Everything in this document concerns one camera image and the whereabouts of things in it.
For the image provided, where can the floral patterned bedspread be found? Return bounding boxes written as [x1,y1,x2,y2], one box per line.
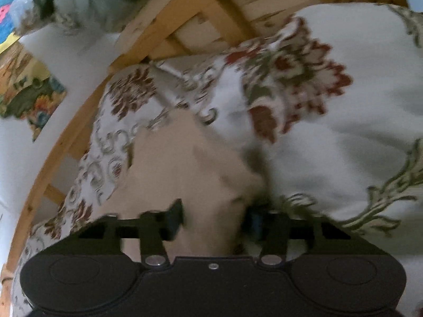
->
[17,3,422,316]

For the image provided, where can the pile of bagged clothes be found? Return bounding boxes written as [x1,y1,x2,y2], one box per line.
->
[9,0,149,36]

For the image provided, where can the wooden bed frame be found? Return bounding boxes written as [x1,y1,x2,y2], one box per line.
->
[1,0,408,316]

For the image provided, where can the colourful wall poster far left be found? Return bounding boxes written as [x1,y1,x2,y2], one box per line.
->
[0,0,20,53]

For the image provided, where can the floral wall poster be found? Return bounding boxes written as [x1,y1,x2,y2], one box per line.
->
[1,42,67,140]

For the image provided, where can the beige hooded jacket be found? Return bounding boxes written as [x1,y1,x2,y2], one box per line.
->
[92,110,265,258]

